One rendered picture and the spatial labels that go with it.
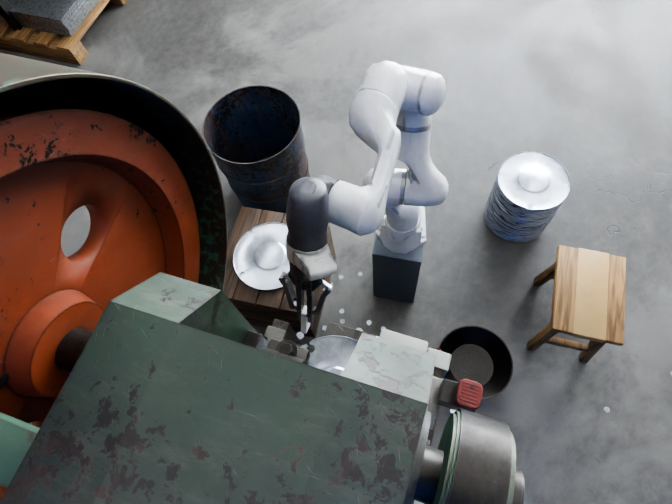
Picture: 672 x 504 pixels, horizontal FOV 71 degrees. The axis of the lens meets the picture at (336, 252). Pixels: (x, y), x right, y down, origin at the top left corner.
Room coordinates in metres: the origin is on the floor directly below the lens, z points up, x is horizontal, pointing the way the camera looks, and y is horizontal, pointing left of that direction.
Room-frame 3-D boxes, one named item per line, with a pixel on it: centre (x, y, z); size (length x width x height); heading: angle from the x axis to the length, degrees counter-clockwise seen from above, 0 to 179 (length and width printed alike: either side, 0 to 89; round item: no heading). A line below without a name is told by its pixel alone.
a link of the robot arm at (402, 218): (0.78, -0.21, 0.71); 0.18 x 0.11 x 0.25; 71
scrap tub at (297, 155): (1.41, 0.25, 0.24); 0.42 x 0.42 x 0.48
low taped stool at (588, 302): (0.46, -0.88, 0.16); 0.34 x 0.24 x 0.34; 155
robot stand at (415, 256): (0.76, -0.25, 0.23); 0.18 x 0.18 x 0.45; 67
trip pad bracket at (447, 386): (0.15, -0.25, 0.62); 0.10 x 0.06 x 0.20; 62
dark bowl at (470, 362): (0.34, -0.46, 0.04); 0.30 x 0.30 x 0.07
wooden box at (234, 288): (0.84, 0.26, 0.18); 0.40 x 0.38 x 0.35; 157
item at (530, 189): (0.98, -0.87, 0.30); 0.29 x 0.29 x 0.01
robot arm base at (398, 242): (0.80, -0.26, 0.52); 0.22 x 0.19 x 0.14; 157
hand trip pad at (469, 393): (0.14, -0.26, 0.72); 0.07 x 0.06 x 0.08; 152
